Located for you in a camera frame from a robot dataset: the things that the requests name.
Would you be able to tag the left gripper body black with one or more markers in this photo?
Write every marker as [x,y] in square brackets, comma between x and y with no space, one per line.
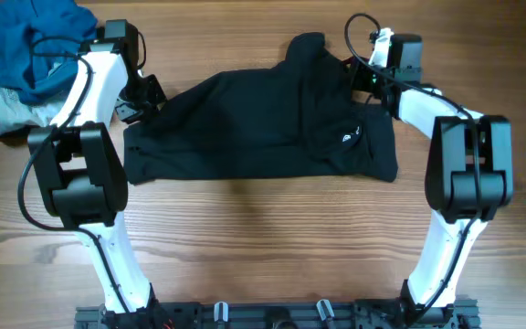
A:
[141,98]

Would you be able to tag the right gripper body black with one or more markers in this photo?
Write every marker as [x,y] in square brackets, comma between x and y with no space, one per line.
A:
[361,78]

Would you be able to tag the black shorts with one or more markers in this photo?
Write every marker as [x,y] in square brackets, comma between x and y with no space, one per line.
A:
[297,118]

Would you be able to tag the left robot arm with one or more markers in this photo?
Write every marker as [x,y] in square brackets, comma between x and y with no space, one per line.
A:
[81,178]

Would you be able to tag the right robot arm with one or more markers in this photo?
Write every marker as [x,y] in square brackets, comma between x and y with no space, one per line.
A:
[468,178]

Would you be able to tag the blue crumpled garment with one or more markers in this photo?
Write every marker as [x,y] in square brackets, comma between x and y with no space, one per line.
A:
[35,38]

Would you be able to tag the dark folded garment under pile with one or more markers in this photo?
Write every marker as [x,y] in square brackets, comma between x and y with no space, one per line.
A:
[15,138]

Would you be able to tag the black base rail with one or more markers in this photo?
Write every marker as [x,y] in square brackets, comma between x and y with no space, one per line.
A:
[281,315]

